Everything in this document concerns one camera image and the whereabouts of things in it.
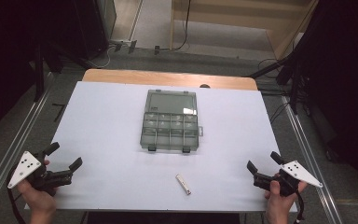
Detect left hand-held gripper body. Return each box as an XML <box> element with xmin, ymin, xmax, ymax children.
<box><xmin>7</xmin><ymin>150</ymin><xmax>75</xmax><ymax>198</ymax></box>

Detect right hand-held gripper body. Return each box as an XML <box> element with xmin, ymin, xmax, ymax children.
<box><xmin>252</xmin><ymin>160</ymin><xmax>324</xmax><ymax>198</ymax></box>

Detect small white tube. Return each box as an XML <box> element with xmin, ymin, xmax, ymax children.
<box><xmin>174</xmin><ymin>174</ymin><xmax>193</xmax><ymax>197</ymax></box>

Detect clear grey compartment box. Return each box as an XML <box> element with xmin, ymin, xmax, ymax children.
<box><xmin>139</xmin><ymin>89</ymin><xmax>205</xmax><ymax>154</ymax></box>

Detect person's right hand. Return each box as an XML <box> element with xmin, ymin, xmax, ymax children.
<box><xmin>263</xmin><ymin>173</ymin><xmax>309</xmax><ymax>217</ymax></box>

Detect person's left hand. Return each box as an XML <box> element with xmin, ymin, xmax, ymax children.
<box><xmin>16</xmin><ymin>160</ymin><xmax>59</xmax><ymax>216</ymax></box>

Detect white table cover sheet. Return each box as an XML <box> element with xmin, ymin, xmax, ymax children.
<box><xmin>23</xmin><ymin>80</ymin><xmax>298</xmax><ymax>214</ymax></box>

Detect black stand legs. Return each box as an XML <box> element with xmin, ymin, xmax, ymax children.
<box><xmin>245</xmin><ymin>50</ymin><xmax>306</xmax><ymax>116</ymax></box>

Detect black curtain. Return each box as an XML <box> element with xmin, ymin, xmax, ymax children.
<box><xmin>0</xmin><ymin>0</ymin><xmax>57</xmax><ymax>143</ymax></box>
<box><xmin>287</xmin><ymin>0</ymin><xmax>358</xmax><ymax>203</ymax></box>

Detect wooden table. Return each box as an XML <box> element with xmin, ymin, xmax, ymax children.
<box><xmin>81</xmin><ymin>68</ymin><xmax>259</xmax><ymax>91</ymax></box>

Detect power strip with plugs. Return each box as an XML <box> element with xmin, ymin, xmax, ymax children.
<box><xmin>108</xmin><ymin>38</ymin><xmax>138</xmax><ymax>54</ymax></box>

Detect beige wooden cabinet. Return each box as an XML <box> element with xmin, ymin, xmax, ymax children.
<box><xmin>170</xmin><ymin>0</ymin><xmax>321</xmax><ymax>61</ymax></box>

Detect aluminium frame rail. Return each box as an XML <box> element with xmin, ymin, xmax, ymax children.
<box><xmin>280</xmin><ymin>95</ymin><xmax>345</xmax><ymax>224</ymax></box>
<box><xmin>0</xmin><ymin>72</ymin><xmax>56</xmax><ymax>217</ymax></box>

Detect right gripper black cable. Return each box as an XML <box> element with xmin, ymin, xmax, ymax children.
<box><xmin>293</xmin><ymin>189</ymin><xmax>306</xmax><ymax>224</ymax></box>

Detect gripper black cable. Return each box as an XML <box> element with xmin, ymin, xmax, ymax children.
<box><xmin>6</xmin><ymin>166</ymin><xmax>27</xmax><ymax>224</ymax></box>
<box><xmin>293</xmin><ymin>189</ymin><xmax>306</xmax><ymax>224</ymax></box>

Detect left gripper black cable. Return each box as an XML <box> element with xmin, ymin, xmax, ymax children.
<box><xmin>6</xmin><ymin>166</ymin><xmax>27</xmax><ymax>224</ymax></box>

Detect black floor cables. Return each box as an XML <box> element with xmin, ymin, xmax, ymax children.
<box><xmin>255</xmin><ymin>57</ymin><xmax>293</xmax><ymax>125</ymax></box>

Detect white floor cable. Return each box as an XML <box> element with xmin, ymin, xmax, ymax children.
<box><xmin>88</xmin><ymin>45</ymin><xmax>116</xmax><ymax>69</ymax></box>

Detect black hanging cable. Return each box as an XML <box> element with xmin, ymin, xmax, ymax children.
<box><xmin>171</xmin><ymin>0</ymin><xmax>192</xmax><ymax>52</ymax></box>

